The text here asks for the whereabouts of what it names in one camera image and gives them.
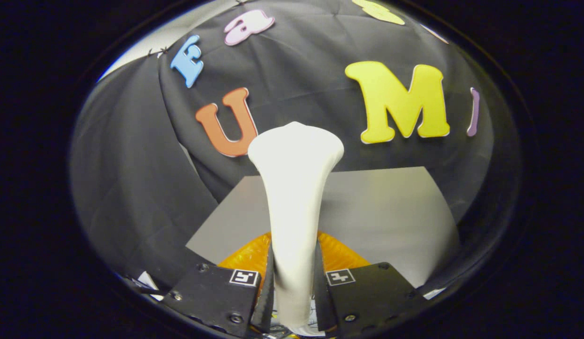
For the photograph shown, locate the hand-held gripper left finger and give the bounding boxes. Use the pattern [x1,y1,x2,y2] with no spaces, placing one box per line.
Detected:
[161,231,275,338]

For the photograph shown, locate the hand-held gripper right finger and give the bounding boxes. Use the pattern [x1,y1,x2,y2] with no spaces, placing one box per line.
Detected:
[313,231,428,338]

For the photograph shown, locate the white garment steamer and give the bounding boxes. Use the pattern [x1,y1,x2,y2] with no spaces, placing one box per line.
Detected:
[248,121,345,336]

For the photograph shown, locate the grey drawer cabinet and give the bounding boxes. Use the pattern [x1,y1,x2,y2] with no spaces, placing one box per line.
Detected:
[186,166,462,289]

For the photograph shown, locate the black backdrop cloth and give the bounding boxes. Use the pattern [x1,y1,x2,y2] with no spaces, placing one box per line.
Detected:
[68,0,523,302]

